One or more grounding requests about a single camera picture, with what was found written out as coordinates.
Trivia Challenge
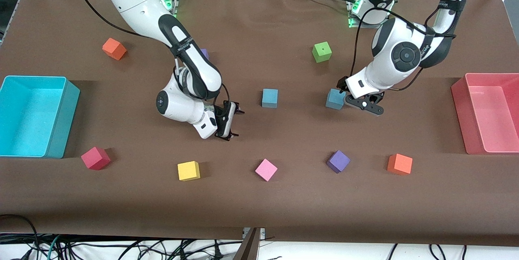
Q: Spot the light blue foam block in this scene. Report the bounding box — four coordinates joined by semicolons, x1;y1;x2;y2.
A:
262;88;279;109
326;88;346;110

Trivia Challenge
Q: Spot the pink foam block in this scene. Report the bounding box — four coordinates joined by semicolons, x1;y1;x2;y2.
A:
255;158;279;182

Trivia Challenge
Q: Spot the yellow foam block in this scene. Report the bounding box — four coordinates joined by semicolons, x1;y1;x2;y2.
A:
177;161;201;182

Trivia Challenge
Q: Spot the green foam block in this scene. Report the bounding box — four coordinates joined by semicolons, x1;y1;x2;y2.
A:
312;41;332;63

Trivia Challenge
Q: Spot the brown table mat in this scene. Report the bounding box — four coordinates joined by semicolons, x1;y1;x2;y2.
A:
0;0;519;247

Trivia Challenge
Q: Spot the orange foam block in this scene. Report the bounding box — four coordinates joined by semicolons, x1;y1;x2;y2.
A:
387;153;413;176
102;38;127;61

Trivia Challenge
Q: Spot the red foam block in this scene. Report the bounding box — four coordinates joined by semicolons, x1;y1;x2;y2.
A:
81;146;111;170

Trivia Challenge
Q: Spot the pink plastic bin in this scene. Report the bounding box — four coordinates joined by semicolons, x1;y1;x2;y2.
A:
451;73;519;155

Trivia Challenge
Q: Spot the teal plastic bin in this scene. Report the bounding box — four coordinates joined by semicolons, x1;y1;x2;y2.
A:
0;75;81;159

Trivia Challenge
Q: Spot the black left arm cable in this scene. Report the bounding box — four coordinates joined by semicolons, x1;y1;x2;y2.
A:
351;0;463;90

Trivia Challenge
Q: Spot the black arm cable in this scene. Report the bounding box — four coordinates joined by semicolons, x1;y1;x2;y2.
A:
73;0;244;114
351;0;463;90

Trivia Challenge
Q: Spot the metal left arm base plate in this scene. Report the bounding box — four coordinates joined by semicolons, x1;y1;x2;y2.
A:
348;9;384;29

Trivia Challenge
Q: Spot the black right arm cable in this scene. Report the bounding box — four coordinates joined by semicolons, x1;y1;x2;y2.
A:
73;0;244;114

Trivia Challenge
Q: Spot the teal floor cable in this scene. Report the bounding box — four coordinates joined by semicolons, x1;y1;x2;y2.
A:
47;235;62;260

